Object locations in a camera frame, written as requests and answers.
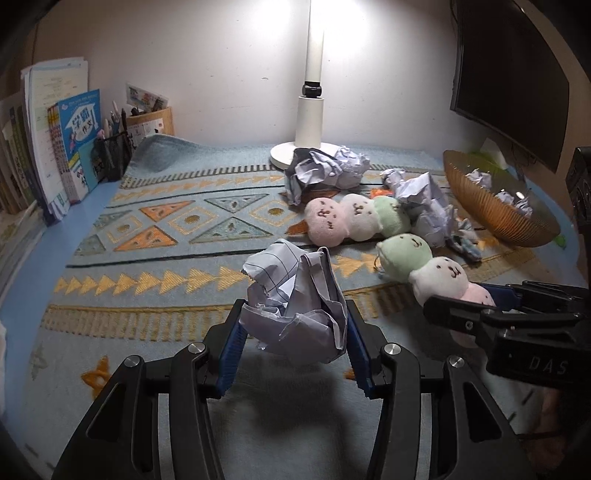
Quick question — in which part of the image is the white desk lamp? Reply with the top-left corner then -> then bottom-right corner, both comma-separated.
269,0 -> 333,169

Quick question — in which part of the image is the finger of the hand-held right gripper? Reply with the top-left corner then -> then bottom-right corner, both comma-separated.
421,295 -> 583,354
480,280 -> 591,315

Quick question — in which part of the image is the black monitor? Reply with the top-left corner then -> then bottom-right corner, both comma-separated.
450,0 -> 571,174

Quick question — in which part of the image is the row of standing books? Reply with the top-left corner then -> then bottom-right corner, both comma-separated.
0,56 -> 90,227

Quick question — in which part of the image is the checked paper sheet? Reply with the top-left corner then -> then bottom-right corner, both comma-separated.
241,239 -> 349,365

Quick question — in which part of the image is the person's right hand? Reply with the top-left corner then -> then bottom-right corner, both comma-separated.
526,387 -> 573,462

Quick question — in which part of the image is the group of paper balls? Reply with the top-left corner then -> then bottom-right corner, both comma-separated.
284,145 -> 534,252

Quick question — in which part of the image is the brown woven basket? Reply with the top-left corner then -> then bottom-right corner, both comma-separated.
442,148 -> 561,247

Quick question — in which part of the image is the green white tissue pack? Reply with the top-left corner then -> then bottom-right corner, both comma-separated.
468,137 -> 511,171

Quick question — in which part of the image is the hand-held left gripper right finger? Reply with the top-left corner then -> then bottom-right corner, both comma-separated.
345,299 -> 539,480

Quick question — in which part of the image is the black mesh pen holder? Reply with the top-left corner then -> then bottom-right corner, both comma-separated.
92,105 -> 134,182

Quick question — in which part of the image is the flat stack of books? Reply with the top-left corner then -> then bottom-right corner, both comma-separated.
0,203 -> 47,305

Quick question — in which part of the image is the black monitor cable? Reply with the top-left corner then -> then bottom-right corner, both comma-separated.
505,138 -> 539,183

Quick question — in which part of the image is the blue cover workbook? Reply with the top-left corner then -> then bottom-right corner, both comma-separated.
46,89 -> 102,206

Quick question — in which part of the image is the dark cloth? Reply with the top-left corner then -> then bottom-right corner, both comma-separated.
284,147 -> 333,206

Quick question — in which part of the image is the three-ball dango plush toy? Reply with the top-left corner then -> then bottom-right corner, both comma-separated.
375,234 -> 497,347
304,193 -> 413,245

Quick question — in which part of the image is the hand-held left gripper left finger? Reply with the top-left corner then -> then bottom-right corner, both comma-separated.
51,298 -> 247,480

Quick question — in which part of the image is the blue plaid bow hair clip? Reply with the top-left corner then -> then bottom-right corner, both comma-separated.
445,216 -> 483,264

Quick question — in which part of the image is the blue patterned woven mat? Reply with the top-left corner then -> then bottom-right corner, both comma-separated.
28,134 -> 587,480

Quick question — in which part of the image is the wooden desk organizer box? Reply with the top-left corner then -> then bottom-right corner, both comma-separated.
124,83 -> 175,144

